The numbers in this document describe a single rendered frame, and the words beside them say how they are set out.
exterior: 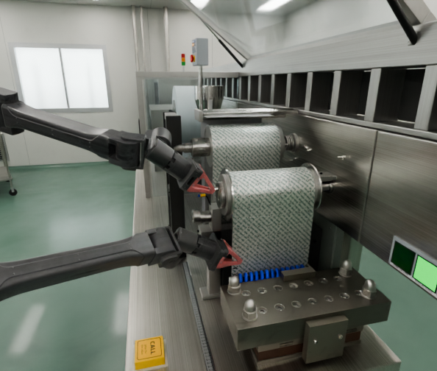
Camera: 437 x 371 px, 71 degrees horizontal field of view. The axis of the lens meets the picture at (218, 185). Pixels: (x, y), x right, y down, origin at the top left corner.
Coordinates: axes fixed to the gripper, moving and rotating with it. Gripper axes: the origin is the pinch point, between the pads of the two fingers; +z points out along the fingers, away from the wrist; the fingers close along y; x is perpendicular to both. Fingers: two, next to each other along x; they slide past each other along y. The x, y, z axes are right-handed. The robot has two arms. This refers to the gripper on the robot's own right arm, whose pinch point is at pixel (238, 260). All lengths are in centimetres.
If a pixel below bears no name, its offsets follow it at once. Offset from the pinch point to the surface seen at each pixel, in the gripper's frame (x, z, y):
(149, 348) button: -25.4, -15.3, 10.1
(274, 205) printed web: 18.5, 0.9, 0.0
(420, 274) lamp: 23.4, 20.6, 28.8
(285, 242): 10.2, 10.1, 0.3
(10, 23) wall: 7, -259, -559
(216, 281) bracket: -12.5, 1.8, -7.7
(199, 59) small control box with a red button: 48, -27, -58
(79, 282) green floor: -136, -20, -160
